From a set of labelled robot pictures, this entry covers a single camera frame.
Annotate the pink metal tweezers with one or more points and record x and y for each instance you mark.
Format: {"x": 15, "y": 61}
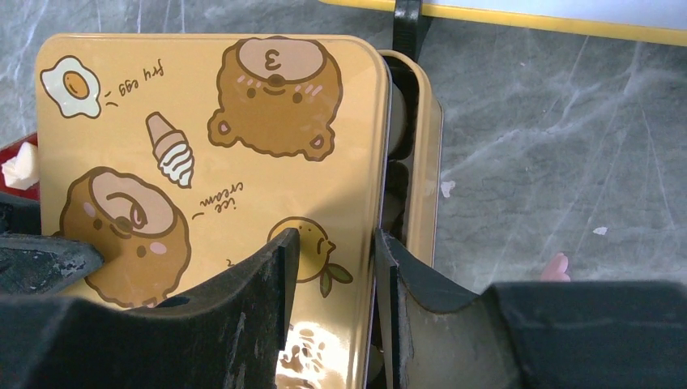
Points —
{"x": 556, "y": 269}

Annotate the silver box lid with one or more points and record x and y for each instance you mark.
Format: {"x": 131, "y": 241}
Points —
{"x": 179, "y": 155}

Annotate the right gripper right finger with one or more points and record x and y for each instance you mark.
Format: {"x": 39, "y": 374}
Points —
{"x": 590, "y": 334}

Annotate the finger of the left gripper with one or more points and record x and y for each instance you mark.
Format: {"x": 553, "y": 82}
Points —
{"x": 32, "y": 263}

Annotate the gold chocolate box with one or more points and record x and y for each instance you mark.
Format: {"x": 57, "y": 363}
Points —
{"x": 410, "y": 186}

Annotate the square white chocolate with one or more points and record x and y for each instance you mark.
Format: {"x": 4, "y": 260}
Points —
{"x": 21, "y": 172}

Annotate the whiteboard with yellow frame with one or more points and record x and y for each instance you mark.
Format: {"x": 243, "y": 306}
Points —
{"x": 656, "y": 22}

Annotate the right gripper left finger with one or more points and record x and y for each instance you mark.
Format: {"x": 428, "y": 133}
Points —
{"x": 226, "y": 332}

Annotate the red rectangular tray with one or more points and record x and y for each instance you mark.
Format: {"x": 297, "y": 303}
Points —
{"x": 10, "y": 151}

